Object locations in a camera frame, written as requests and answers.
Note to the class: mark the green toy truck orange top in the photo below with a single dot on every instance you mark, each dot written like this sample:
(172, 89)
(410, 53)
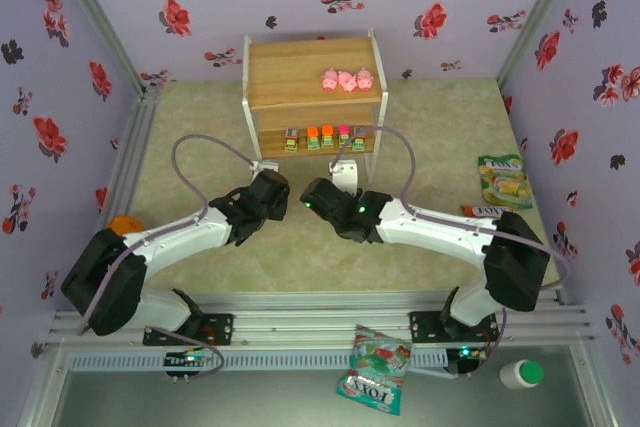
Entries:
(327, 137)
(312, 139)

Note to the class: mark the green toy truck pink top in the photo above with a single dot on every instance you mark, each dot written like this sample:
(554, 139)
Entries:
(344, 132)

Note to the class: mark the pink rubber pig toy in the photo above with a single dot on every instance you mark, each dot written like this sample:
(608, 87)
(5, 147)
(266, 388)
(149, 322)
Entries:
(365, 79)
(346, 82)
(328, 81)

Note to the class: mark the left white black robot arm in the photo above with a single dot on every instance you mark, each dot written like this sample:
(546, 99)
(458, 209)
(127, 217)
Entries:
(175, 239)

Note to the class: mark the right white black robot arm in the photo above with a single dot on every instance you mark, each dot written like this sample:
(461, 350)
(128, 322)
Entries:
(435, 237)

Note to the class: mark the orange ball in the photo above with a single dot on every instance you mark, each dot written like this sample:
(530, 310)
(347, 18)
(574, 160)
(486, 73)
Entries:
(125, 224)

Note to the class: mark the red yellow Fox's candy bag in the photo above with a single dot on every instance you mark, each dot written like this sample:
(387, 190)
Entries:
(480, 210)

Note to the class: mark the teal Fox's candy bag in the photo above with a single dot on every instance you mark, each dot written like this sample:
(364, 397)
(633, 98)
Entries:
(375, 372)

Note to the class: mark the yellow green Fox's candy bag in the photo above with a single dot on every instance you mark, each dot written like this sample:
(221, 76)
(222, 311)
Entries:
(502, 177)

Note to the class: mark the small circuit board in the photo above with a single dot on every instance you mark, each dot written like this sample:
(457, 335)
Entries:
(467, 353)
(187, 358)

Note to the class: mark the white bottle green cap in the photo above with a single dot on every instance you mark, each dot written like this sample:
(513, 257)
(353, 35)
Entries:
(520, 374)

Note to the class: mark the long aluminium base rail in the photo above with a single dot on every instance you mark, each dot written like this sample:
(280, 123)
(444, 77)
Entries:
(300, 322)

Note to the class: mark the wooden shelf white frame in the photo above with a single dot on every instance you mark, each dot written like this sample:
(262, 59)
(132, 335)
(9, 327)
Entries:
(290, 72)

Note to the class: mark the aluminium frame rail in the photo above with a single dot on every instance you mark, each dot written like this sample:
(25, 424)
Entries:
(130, 147)

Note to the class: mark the aluminium frame post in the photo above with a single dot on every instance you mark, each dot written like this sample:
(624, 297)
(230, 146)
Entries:
(538, 17)
(100, 17)

